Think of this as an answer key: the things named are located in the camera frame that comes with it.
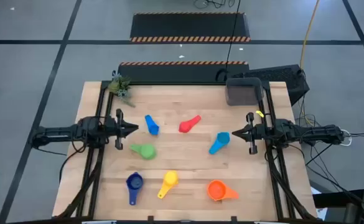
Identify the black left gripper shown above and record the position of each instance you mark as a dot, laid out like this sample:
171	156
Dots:
119	130

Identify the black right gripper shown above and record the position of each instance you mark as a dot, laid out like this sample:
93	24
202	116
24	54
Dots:
262	132

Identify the cyan measuring cup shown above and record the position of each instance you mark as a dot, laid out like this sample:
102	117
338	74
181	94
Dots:
222	138

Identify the small blue measuring cup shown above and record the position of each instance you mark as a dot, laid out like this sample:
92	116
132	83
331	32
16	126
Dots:
152	127

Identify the green measuring cup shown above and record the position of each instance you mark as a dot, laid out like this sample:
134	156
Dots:
147	151

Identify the navy measuring cup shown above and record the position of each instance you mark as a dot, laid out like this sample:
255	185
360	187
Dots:
134	183

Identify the red measuring cup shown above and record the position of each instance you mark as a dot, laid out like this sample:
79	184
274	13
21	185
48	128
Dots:
186	126

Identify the orange measuring cup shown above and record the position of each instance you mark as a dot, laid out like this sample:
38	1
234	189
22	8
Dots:
217	190

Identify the yellow measuring cup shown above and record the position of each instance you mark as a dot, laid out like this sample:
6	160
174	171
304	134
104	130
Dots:
170	179

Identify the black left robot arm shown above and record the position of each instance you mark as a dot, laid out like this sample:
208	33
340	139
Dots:
60	132

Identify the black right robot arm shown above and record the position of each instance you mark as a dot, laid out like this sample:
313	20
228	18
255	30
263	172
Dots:
318	133

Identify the grey translucent plastic basket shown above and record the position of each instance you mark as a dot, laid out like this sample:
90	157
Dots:
244	93

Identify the yellow tag on gripper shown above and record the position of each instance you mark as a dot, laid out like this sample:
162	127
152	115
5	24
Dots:
259	114

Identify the artificial succulent plant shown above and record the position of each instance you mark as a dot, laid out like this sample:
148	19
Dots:
119	86

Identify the black ramp with hazard stripes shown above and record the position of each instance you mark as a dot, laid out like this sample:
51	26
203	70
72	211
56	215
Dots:
175	73
188	26

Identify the black table edge clamp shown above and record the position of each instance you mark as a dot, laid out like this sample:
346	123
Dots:
234	218
150	218

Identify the black aluminium table frame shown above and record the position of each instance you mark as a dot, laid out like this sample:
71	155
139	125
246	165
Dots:
169	83

